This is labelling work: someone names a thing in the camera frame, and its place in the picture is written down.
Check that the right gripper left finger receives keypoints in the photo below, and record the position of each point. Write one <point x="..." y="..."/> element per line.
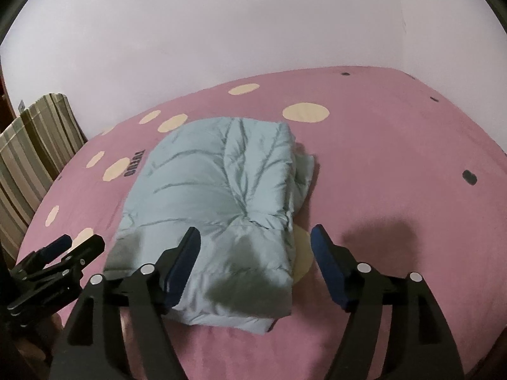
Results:
<point x="92" y="345"/>

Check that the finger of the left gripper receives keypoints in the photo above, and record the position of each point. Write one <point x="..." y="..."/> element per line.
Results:
<point x="37" y="260"/>
<point x="67" y="264"/>

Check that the light blue puffer jacket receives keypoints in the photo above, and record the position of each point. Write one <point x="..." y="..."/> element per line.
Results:
<point x="239" y="182"/>

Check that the striped green brown curtain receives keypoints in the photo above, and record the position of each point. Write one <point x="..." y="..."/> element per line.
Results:
<point x="35" y="148"/>

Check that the pink dotted bed sheet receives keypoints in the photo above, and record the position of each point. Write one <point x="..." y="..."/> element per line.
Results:
<point x="405" y="180"/>

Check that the wall light switch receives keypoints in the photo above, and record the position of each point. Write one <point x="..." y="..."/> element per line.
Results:
<point x="21" y="106"/>

